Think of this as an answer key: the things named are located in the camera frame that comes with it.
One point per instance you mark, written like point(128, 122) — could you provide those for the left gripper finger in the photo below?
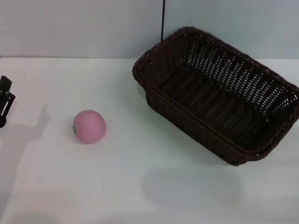
point(6, 102)

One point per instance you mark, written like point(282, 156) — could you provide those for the pink toy peach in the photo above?
point(91, 127)

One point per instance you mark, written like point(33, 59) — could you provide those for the dark brown woven basket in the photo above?
point(210, 105)

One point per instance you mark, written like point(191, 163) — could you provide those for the black vertical wall strip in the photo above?
point(162, 18)

